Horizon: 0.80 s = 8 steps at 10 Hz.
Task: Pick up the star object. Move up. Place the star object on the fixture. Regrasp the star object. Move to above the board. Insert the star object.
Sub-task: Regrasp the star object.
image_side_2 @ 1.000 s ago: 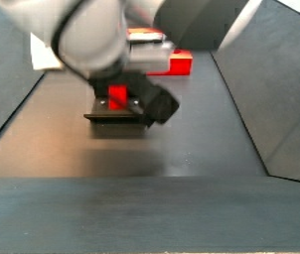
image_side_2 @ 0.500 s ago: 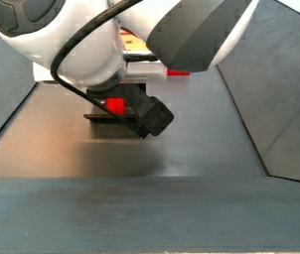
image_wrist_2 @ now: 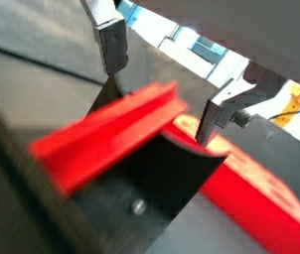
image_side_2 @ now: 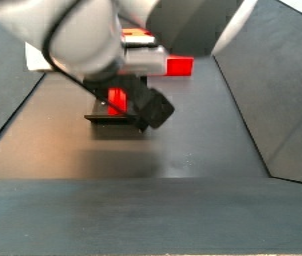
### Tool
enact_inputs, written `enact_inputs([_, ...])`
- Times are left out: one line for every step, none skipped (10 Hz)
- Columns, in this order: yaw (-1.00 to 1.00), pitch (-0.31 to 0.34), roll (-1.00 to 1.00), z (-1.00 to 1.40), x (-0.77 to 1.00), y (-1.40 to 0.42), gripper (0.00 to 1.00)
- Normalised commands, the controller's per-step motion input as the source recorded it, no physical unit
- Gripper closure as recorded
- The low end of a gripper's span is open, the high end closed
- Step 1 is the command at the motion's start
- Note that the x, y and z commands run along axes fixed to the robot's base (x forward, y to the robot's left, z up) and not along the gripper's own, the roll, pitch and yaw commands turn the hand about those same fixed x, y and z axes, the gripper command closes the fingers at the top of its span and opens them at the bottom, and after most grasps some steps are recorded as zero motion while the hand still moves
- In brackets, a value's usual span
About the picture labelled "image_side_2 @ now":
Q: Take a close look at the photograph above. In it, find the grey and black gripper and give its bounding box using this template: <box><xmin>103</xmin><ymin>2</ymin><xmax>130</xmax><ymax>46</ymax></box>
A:
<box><xmin>85</xmin><ymin>46</ymin><xmax>175</xmax><ymax>130</ymax></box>

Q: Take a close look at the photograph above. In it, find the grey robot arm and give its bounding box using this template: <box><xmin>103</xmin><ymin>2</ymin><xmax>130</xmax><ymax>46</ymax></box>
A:
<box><xmin>0</xmin><ymin>0</ymin><xmax>246</xmax><ymax>129</ymax></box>

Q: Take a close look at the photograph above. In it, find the black curved fixture stand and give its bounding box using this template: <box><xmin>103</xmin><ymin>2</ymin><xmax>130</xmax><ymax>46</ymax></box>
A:
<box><xmin>85</xmin><ymin>75</ymin><xmax>147</xmax><ymax>124</ymax></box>

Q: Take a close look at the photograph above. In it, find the red shape-sorting insertion block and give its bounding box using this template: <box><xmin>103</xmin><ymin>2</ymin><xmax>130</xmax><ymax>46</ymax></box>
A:
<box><xmin>121</xmin><ymin>28</ymin><xmax>194</xmax><ymax>76</ymax></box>

